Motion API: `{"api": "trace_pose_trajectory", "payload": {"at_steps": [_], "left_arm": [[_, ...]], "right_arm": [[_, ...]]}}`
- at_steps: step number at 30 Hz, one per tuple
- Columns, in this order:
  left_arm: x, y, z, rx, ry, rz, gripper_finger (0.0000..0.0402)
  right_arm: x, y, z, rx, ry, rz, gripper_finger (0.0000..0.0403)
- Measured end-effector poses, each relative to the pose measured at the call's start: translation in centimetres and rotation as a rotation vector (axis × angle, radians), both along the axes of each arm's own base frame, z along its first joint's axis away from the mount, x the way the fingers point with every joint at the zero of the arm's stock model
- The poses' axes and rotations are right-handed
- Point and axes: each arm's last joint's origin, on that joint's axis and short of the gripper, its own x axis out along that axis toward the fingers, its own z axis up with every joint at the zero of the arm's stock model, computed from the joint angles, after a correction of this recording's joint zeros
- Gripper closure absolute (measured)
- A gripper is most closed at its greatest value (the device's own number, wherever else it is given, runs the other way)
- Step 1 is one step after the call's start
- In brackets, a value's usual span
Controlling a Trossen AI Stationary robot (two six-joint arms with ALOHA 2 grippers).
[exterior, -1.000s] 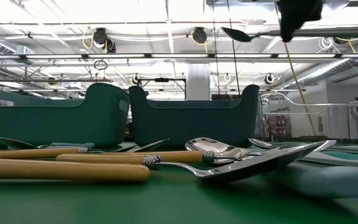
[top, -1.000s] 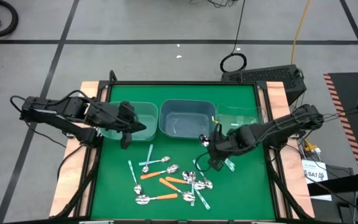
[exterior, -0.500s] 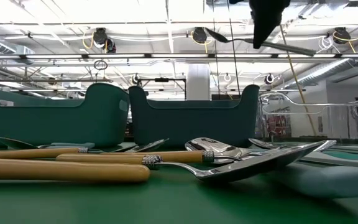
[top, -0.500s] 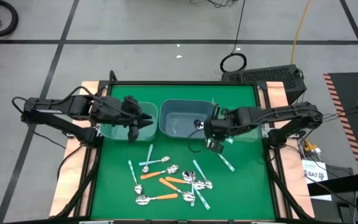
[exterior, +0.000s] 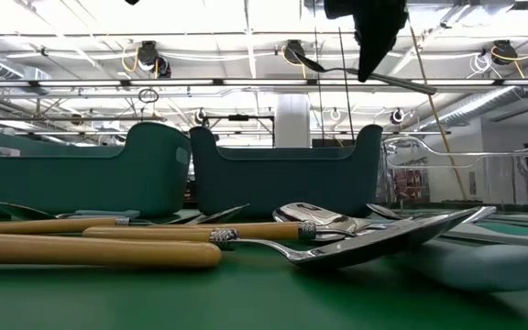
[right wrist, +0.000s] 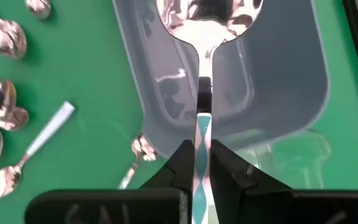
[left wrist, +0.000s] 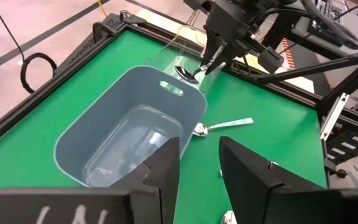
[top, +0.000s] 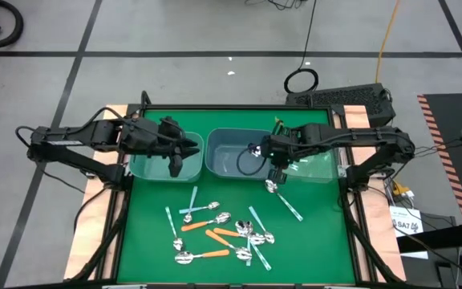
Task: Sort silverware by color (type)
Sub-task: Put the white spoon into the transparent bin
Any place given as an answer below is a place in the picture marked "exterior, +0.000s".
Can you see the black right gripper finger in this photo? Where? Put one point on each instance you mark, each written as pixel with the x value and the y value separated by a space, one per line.
pixel 374 41

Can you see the white building column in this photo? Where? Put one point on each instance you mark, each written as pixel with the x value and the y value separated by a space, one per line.
pixel 291 121

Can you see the long ceiling light bar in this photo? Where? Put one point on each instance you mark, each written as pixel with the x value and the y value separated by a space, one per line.
pixel 264 82

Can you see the red storage shelf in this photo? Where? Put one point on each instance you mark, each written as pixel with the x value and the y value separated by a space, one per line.
pixel 410 183

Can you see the blue-grey plastic bin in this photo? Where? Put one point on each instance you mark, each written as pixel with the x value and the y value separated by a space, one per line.
pixel 282 183

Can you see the clear plastic bin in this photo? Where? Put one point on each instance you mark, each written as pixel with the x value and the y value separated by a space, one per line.
pixel 502 154

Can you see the teal green plastic bin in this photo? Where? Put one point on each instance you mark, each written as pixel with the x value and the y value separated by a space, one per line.
pixel 85 183

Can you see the black gantry frame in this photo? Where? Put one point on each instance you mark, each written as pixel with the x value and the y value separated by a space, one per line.
pixel 238 117

